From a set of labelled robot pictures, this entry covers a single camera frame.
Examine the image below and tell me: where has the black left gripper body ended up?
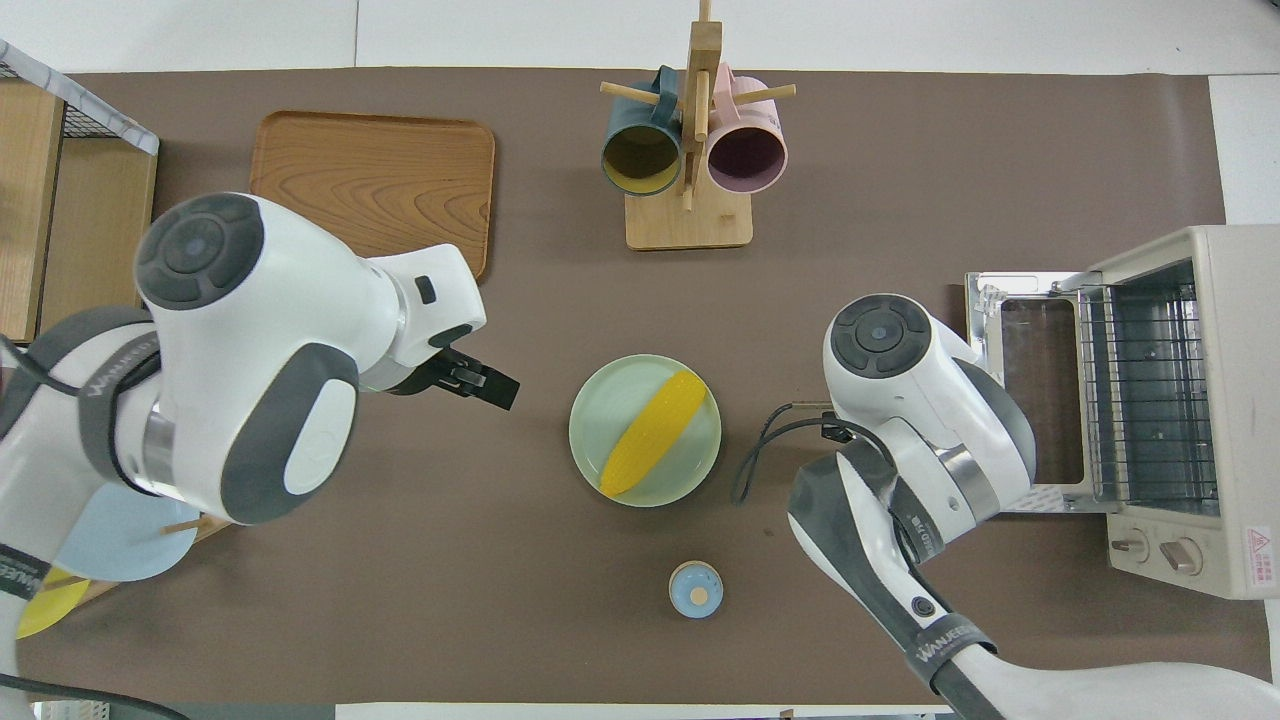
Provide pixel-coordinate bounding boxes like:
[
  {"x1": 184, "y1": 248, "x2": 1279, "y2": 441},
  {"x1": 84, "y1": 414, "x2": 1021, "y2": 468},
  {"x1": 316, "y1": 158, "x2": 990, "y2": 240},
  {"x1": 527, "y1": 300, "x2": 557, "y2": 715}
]
[{"x1": 385, "y1": 345, "x2": 459, "y2": 398}]

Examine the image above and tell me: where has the yellow corn cob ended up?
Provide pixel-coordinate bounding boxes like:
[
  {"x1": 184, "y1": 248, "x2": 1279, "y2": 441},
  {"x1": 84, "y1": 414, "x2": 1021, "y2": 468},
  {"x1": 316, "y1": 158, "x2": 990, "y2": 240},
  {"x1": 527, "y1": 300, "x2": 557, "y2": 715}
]
[{"x1": 599, "y1": 370, "x2": 709, "y2": 498}]

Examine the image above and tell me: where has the pale green plate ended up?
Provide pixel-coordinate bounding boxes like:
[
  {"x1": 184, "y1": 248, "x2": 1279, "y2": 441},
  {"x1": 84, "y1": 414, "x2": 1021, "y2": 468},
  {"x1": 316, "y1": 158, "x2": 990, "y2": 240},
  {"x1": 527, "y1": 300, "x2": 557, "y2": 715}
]
[{"x1": 568, "y1": 354, "x2": 723, "y2": 509}]

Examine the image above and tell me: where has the glass oven door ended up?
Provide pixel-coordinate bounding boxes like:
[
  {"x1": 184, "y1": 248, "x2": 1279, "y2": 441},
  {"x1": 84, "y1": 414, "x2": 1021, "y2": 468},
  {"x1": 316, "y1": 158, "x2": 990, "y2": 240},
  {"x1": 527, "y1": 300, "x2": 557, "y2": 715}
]
[{"x1": 965, "y1": 270, "x2": 1091, "y2": 513}]

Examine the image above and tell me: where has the beige toaster oven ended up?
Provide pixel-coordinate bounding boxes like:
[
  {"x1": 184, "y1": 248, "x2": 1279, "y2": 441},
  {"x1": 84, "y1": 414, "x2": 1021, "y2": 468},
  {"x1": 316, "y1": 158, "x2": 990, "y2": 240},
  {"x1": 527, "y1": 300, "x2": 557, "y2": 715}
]
[{"x1": 965, "y1": 225, "x2": 1280, "y2": 601}]

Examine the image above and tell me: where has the brown table mat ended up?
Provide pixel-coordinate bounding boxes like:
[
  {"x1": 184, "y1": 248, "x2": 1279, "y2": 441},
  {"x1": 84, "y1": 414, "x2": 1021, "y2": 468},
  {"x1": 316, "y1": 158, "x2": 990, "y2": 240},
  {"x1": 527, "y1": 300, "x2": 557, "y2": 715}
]
[{"x1": 0, "y1": 67, "x2": 1246, "y2": 706}]

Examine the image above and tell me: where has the wooden tray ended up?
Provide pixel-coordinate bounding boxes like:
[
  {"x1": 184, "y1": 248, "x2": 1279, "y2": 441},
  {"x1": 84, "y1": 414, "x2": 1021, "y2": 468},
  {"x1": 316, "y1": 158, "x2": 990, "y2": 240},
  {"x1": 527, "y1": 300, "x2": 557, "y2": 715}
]
[{"x1": 250, "y1": 110, "x2": 497, "y2": 283}]

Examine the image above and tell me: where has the wooden mug rack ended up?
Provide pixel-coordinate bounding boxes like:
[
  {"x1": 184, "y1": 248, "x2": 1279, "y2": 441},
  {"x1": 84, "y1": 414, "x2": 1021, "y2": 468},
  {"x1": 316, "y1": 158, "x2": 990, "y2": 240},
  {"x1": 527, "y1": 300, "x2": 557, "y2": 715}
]
[{"x1": 600, "y1": 0, "x2": 798, "y2": 251}]

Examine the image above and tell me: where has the dark teal mug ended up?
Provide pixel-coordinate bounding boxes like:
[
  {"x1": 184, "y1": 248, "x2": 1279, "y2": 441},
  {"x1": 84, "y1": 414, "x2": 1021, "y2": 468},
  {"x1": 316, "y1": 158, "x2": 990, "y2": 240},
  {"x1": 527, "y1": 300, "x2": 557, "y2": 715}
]
[{"x1": 600, "y1": 66, "x2": 686, "y2": 198}]

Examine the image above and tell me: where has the wooden plate rack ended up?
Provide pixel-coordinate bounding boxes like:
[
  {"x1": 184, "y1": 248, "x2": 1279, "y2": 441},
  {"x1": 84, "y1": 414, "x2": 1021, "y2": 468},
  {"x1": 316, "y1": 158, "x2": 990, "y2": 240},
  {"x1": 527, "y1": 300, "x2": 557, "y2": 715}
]
[{"x1": 40, "y1": 512, "x2": 236, "y2": 606}]

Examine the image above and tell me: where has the pink mug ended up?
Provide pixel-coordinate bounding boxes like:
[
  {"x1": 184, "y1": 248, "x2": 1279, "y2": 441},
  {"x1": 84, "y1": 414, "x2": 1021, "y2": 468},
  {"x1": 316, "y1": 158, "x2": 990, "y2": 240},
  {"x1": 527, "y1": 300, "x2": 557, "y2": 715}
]
[{"x1": 705, "y1": 62, "x2": 790, "y2": 196}]

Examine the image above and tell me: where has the light blue plate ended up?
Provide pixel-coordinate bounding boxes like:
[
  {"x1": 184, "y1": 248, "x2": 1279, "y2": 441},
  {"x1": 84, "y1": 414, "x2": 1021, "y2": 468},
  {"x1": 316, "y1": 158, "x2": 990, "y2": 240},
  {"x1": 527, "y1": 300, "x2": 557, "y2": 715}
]
[{"x1": 55, "y1": 480, "x2": 201, "y2": 583}]

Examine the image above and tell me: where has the yellow plate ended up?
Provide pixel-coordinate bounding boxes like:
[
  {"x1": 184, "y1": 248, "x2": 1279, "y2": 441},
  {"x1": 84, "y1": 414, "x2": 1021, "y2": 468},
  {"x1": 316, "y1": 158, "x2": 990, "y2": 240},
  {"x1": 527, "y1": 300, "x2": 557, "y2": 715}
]
[{"x1": 15, "y1": 575, "x2": 91, "y2": 641}]

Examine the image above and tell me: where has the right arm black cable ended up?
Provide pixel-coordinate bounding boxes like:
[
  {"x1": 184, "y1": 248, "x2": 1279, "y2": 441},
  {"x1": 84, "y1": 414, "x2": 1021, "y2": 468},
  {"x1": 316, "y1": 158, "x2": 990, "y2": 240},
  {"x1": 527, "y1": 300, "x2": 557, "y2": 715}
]
[{"x1": 730, "y1": 402, "x2": 851, "y2": 506}]

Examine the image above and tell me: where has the wooden shelf with wire basket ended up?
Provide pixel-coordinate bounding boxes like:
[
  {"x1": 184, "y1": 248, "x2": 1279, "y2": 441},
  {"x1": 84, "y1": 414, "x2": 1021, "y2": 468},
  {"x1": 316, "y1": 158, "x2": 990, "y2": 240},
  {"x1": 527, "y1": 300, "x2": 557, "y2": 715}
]
[{"x1": 0, "y1": 40, "x2": 161, "y2": 341}]

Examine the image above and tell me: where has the metal oven wire rack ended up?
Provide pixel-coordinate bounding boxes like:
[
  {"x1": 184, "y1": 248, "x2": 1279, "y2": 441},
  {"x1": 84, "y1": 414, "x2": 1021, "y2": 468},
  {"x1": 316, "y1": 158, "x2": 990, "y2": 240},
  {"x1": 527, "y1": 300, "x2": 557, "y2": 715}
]
[{"x1": 1078, "y1": 283, "x2": 1221, "y2": 506}]

